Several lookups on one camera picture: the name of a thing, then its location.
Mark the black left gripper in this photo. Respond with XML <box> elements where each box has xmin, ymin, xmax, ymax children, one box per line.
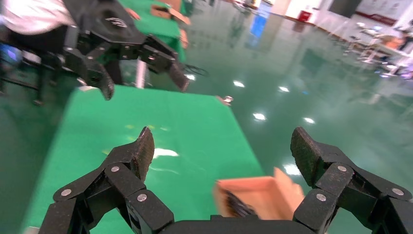
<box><xmin>63</xmin><ymin>0</ymin><xmax>191</xmax><ymax>101</ymax></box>

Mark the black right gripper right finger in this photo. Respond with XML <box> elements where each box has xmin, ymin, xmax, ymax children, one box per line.
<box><xmin>290</xmin><ymin>126</ymin><xmax>413</xmax><ymax>234</ymax></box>

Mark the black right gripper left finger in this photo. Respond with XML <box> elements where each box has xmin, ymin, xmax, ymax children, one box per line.
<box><xmin>39</xmin><ymin>126</ymin><xmax>175</xmax><ymax>234</ymax></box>

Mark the black power cable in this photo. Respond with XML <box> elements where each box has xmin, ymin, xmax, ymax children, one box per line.
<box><xmin>225</xmin><ymin>190</ymin><xmax>257</xmax><ymax>219</ymax></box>

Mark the bare person forearm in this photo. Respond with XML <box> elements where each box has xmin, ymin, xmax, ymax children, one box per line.
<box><xmin>124</xmin><ymin>7</ymin><xmax>142</xmax><ymax>20</ymax></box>

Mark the open brown cardboard box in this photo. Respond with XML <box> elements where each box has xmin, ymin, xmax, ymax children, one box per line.
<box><xmin>213</xmin><ymin>167</ymin><xmax>306</xmax><ymax>222</ymax></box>

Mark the white table leg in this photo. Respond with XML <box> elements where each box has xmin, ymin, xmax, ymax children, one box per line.
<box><xmin>134</xmin><ymin>59</ymin><xmax>149</xmax><ymax>89</ymax></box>

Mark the brown cardboard carton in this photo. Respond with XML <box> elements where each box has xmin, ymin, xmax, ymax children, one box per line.
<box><xmin>150</xmin><ymin>3</ymin><xmax>191</xmax><ymax>26</ymax></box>

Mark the black metal stool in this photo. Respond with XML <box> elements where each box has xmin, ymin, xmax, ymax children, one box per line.
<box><xmin>0</xmin><ymin>63</ymin><xmax>46</xmax><ymax>107</ymax></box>

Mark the seated person white shirt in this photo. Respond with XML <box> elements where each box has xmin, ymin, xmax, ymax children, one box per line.
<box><xmin>0</xmin><ymin>0</ymin><xmax>77</xmax><ymax>70</ymax></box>

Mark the black floor cable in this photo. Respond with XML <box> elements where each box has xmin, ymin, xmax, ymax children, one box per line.
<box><xmin>184</xmin><ymin>64</ymin><xmax>210</xmax><ymax>78</ymax></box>

